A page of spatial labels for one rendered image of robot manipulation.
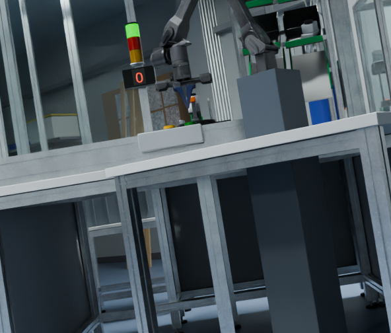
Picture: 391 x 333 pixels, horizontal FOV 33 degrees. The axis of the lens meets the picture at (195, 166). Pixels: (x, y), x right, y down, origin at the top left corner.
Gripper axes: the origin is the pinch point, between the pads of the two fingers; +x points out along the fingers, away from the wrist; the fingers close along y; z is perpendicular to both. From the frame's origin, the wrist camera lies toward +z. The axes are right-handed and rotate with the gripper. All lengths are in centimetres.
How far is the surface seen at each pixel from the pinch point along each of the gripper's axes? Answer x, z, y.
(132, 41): -29.1, 30.8, 17.2
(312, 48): -27, 94, -60
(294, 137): 22, -56, -25
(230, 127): 11.8, 3.9, -12.8
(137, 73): -16.7, 30.7, 17.4
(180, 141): 14.0, -3.5, 4.0
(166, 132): 10.5, -3.4, 8.0
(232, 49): -112, 476, -47
